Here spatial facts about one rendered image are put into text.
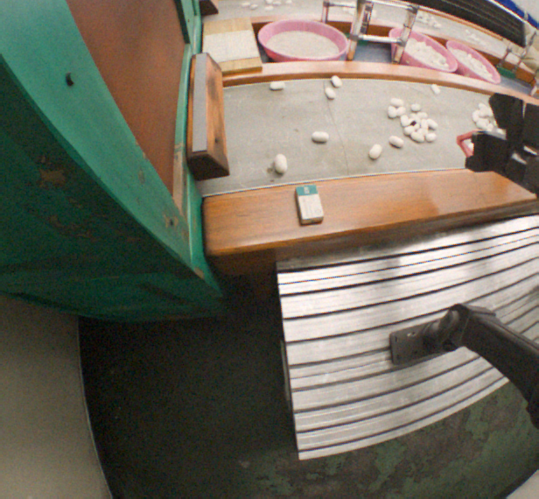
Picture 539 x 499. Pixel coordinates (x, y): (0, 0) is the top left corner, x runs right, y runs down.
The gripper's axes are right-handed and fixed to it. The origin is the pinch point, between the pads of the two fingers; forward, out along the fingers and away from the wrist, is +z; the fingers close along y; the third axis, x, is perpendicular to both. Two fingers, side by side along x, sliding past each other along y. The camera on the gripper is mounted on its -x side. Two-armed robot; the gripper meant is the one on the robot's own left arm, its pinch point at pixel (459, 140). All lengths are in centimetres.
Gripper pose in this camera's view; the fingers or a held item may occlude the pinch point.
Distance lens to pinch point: 57.2
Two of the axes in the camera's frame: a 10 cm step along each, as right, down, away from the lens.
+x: 1.0, 8.7, 4.8
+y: -9.9, 1.4, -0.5
